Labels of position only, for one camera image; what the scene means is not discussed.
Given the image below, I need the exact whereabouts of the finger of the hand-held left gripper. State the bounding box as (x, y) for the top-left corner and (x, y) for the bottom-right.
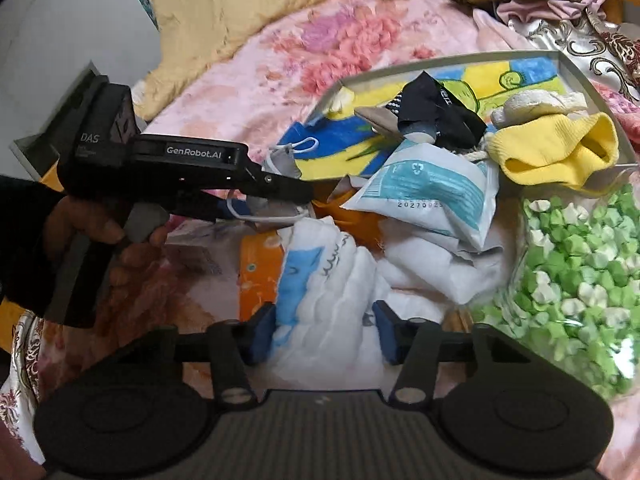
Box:
(227, 162), (314, 203)
(169, 189), (262, 224)

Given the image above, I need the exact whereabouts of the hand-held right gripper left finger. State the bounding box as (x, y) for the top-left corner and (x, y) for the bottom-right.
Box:
(107, 302), (278, 407)

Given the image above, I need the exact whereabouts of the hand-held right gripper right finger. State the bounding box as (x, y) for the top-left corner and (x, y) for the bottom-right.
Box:
(372, 300), (533, 407)

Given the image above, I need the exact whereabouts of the grey face mask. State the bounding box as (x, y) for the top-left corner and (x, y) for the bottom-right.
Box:
(225, 135), (321, 226)

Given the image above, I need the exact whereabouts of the white printed cloth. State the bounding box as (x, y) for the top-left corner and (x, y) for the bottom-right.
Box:
(272, 217), (451, 396)

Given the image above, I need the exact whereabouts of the face mask packet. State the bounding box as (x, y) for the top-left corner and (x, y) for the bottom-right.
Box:
(345, 140), (501, 253)

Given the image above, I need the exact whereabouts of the black sock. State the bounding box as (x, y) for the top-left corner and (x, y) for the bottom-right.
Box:
(355, 71), (488, 153)

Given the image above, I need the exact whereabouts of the striped sock with yellow cuff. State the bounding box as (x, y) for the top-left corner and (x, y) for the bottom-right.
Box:
(487, 91), (621, 188)

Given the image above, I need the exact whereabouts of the grey tray with cartoon print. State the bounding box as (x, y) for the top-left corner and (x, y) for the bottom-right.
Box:
(272, 50), (640, 201)

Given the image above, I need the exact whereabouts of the person's left forearm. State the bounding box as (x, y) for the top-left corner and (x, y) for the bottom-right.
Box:
(0, 175), (68, 321)

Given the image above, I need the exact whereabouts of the person's left hand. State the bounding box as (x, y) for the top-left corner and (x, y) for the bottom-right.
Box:
(42, 195), (172, 292)

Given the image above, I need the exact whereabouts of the white crumpled cloth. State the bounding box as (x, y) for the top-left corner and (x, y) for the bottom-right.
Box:
(380, 232), (506, 306)

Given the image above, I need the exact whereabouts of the pink floral bed sheet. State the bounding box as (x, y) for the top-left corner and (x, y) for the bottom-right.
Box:
(15, 0), (640, 480)

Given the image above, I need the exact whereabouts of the teal patterned cloth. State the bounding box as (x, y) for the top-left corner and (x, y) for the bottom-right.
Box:
(135, 0), (161, 31)

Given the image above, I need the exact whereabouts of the yellow blanket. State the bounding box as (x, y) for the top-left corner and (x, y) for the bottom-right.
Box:
(132, 0), (481, 121)

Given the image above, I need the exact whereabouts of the clear box of green paper stars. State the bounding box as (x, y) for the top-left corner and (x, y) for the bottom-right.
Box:
(465, 165), (640, 403)

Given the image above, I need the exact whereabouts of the patterned satin cloth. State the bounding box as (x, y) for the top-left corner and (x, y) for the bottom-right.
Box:
(0, 310), (48, 431)

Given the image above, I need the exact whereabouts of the patterned satin quilt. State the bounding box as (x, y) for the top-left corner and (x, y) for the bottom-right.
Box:
(520, 0), (640, 106)

